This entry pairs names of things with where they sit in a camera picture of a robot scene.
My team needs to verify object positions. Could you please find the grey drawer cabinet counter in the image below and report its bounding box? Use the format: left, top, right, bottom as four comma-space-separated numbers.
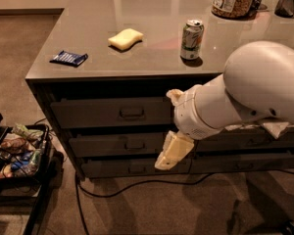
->
26, 0, 294, 179

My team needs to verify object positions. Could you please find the yellow sponge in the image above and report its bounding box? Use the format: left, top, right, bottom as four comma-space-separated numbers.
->
108, 28, 144, 51

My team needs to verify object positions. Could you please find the blue snack wrapper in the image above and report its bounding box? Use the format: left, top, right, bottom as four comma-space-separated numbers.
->
50, 50, 88, 68

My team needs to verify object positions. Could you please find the black cart frame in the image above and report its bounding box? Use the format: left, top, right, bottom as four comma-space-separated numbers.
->
0, 114, 64, 235

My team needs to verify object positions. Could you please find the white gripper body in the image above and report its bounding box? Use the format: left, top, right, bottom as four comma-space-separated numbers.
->
173, 85, 221, 140

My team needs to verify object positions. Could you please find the black floor cable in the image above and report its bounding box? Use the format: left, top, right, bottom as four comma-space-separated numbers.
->
74, 171, 217, 235

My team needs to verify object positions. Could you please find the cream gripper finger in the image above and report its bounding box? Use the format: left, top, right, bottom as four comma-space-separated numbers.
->
166, 89, 184, 106
155, 131, 194, 170

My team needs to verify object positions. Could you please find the white plastic bag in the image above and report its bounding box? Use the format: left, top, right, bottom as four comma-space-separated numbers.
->
258, 119, 290, 139

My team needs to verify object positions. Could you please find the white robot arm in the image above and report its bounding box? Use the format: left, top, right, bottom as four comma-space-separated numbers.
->
155, 41, 294, 170

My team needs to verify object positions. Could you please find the black tray of snacks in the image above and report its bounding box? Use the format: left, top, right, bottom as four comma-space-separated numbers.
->
0, 123, 50, 185

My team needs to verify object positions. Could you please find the green white soda can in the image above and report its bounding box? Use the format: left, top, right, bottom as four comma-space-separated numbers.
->
180, 19, 204, 60

